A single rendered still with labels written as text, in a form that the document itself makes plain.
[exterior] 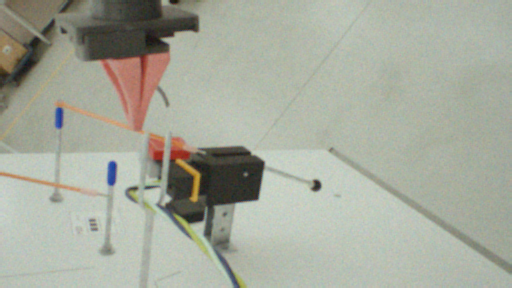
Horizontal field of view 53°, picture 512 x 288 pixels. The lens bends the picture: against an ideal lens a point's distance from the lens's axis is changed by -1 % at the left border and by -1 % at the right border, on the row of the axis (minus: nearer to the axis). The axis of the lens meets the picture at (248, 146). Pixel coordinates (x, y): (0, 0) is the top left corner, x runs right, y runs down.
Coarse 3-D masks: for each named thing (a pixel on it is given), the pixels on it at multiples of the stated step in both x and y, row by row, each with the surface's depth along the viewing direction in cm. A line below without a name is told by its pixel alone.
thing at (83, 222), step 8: (72, 216) 51; (80, 216) 51; (88, 216) 51; (96, 216) 51; (104, 216) 52; (112, 216) 52; (120, 216) 52; (72, 224) 49; (80, 224) 49; (88, 224) 50; (96, 224) 50; (104, 224) 50; (112, 224) 50; (120, 224) 51; (72, 232) 48; (80, 232) 48; (88, 232) 48; (96, 232) 49; (104, 232) 49; (112, 232) 49; (120, 232) 49
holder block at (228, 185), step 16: (192, 160) 48; (208, 160) 45; (224, 160) 46; (240, 160) 47; (256, 160) 47; (208, 176) 45; (224, 176) 46; (240, 176) 46; (256, 176) 47; (208, 192) 45; (224, 192) 46; (240, 192) 47; (256, 192) 48
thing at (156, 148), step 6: (150, 138) 65; (174, 138) 66; (180, 138) 67; (150, 144) 63; (156, 144) 63; (162, 144) 64; (150, 150) 62; (156, 150) 61; (162, 150) 62; (174, 150) 62; (180, 150) 63; (186, 150) 63; (156, 156) 62; (162, 156) 62; (174, 156) 63; (180, 156) 63; (186, 156) 63
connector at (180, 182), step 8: (160, 168) 45; (176, 168) 45; (200, 168) 46; (160, 176) 45; (168, 176) 44; (176, 176) 44; (184, 176) 44; (192, 176) 44; (200, 176) 45; (168, 184) 44; (176, 184) 44; (184, 184) 44; (192, 184) 45; (200, 184) 45; (168, 192) 45; (176, 192) 44; (184, 192) 44; (200, 192) 45
